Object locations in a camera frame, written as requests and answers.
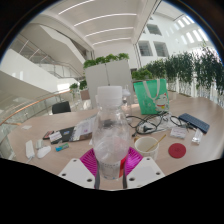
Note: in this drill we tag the long white plastic device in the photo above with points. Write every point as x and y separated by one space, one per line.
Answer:
29 149

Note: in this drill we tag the small white box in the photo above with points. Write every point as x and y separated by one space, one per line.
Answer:
197 136

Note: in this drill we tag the black notebook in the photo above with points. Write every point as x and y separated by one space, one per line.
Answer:
66 134

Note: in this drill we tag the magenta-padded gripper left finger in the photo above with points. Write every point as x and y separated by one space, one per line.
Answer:
76 171

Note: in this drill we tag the white planter with green plants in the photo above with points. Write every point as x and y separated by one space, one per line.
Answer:
106 78

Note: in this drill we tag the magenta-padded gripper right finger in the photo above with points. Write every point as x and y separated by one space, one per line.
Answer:
143 171

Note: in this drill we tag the clear plastic drink bottle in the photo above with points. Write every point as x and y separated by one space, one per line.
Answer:
111 133

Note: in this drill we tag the black chair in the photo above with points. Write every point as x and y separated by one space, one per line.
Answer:
61 107

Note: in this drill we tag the flat round red coaster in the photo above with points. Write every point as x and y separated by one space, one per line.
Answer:
177 150

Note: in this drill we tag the white card packet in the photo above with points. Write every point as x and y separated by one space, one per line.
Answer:
178 132

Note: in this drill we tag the row of green hedge plants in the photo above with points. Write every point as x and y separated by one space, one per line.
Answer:
193 71

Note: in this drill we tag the dark blue flat case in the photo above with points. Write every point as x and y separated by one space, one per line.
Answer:
194 122

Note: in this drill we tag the wooden stir stick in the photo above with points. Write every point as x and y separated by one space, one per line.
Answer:
159 140

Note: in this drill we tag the printed paper booklet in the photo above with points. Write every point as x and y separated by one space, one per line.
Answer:
83 130

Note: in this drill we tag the white computer mouse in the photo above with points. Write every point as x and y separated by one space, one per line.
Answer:
43 152

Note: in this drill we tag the small teal packet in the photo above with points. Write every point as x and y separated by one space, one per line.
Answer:
62 147

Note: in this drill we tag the glass railing with wooden handrail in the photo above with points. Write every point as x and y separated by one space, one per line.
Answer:
26 110

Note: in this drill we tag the white paper cup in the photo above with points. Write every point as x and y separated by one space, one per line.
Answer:
146 150

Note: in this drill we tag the group of ceiling light strips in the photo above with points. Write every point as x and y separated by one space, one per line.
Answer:
103 23

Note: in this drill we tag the green tote bag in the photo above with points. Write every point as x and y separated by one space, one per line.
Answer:
150 98

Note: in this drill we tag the small white paper slip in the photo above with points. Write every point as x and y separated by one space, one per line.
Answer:
26 127

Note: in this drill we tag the small clear bottle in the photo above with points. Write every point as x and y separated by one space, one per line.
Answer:
126 100

